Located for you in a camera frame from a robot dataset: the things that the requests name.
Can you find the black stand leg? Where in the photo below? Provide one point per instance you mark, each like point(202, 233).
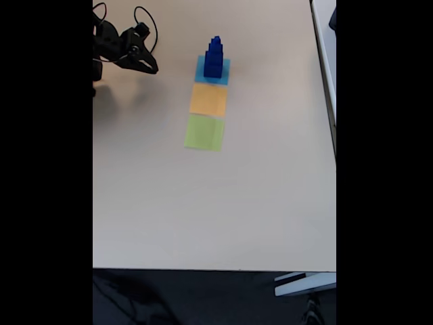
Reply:
point(313, 311)

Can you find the dark blue object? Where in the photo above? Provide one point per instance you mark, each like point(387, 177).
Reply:
point(333, 18)

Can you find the small blue cube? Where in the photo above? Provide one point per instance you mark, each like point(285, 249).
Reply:
point(215, 47)

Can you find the white side table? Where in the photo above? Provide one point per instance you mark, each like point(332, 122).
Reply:
point(326, 67)

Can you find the white table foot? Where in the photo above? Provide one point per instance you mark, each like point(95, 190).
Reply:
point(304, 286)

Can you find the blue paper square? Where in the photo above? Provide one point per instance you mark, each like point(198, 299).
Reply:
point(199, 77)

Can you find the orange paper square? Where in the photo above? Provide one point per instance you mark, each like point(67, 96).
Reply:
point(208, 100)

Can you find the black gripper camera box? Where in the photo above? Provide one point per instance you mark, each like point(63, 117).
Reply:
point(142, 29)

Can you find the large blue cube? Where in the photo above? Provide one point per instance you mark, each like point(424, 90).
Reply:
point(212, 71)

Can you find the green paper square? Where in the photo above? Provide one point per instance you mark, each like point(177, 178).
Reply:
point(204, 133)

